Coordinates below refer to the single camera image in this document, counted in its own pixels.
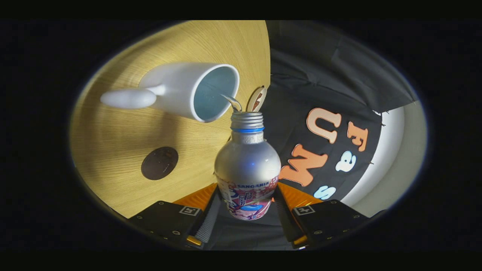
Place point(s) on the white cup with blue inside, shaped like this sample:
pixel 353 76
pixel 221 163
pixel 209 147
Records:
pixel 177 88

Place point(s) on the white round plate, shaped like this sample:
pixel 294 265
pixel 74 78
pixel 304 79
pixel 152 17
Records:
pixel 257 99

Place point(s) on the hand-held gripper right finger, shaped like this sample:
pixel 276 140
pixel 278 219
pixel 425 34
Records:
pixel 288 222

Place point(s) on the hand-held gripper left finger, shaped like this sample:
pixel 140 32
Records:
pixel 207 222

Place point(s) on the silver bottle with colourful label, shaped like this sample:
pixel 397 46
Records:
pixel 246 162

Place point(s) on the clear juice stream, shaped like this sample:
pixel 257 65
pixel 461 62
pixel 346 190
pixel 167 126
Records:
pixel 233 102

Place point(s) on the dark brown round coaster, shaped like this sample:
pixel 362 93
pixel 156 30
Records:
pixel 159 163

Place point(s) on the wooden table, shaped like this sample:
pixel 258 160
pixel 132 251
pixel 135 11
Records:
pixel 113 150

